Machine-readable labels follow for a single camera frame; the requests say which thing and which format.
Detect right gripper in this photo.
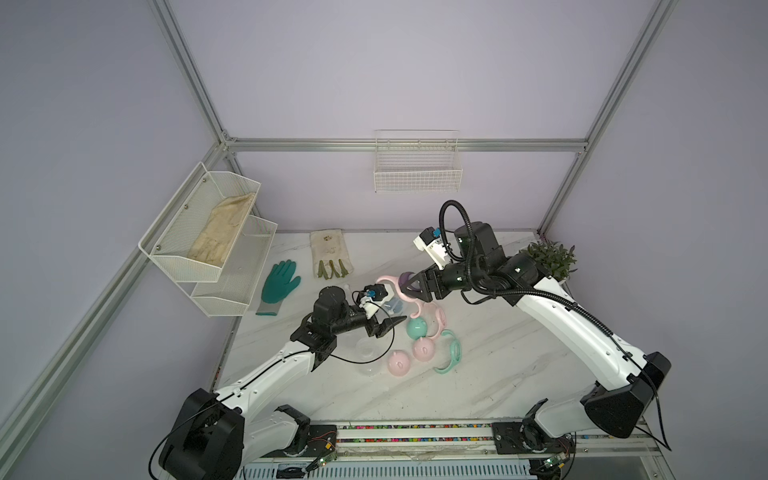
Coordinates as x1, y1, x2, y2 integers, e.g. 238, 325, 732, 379
403, 262, 486, 304

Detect clear baby bottle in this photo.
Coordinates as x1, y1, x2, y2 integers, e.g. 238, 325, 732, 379
354, 337, 387, 377
380, 285, 406, 317

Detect purple nipple collar with straw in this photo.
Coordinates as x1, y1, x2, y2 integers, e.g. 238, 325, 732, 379
398, 271, 414, 286

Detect pink bottle handle ring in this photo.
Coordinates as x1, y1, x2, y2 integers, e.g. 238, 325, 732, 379
375, 274, 425, 319

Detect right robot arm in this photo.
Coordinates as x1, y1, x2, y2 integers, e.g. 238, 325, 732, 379
400, 222, 671, 449

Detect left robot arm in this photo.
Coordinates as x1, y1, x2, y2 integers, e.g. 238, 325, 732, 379
148, 284, 406, 479

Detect mint green bottle cap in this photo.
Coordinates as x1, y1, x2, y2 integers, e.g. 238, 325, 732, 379
406, 317, 428, 340

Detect pink bottle cap left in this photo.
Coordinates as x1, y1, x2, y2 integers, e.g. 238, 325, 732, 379
387, 350, 411, 377

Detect pink bottle cap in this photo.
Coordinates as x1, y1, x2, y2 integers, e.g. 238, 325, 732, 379
412, 337, 436, 362
387, 350, 411, 377

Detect pink bottle cap right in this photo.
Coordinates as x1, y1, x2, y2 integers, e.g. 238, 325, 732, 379
412, 337, 436, 362

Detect beige glove green fingertips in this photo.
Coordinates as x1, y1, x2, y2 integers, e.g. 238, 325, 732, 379
309, 229, 354, 280

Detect green rubber glove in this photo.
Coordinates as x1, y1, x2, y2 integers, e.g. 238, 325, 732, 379
256, 260, 301, 316

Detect potted green plant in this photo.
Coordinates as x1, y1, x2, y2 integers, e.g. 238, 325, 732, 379
525, 240, 577, 282

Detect lower white mesh shelf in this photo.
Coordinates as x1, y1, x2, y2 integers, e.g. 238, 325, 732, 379
191, 215, 277, 317

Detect white mesh shelf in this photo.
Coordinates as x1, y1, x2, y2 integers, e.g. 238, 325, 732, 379
191, 215, 277, 317
138, 163, 261, 283

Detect beige glove in shelf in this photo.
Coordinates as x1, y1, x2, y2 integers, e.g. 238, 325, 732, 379
187, 193, 256, 267

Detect upper white mesh shelf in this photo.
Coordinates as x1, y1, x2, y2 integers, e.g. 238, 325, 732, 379
138, 163, 261, 283

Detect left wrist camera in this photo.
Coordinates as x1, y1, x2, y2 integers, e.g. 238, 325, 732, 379
354, 283, 392, 319

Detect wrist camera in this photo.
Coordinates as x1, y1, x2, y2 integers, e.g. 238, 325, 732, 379
413, 227, 451, 270
354, 283, 392, 319

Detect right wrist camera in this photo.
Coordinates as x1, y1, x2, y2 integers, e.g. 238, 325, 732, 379
413, 227, 451, 270

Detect mint green handle ring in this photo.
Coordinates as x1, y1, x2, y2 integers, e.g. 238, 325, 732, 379
431, 328, 463, 376

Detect aluminium front rail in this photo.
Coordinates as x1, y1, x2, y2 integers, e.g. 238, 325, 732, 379
233, 416, 661, 464

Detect white wire wall basket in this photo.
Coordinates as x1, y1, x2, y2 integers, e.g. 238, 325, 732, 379
373, 129, 463, 194

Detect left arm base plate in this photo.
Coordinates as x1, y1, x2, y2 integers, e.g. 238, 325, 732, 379
284, 424, 338, 458

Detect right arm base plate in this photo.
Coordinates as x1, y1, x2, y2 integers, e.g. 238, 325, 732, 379
491, 421, 574, 455

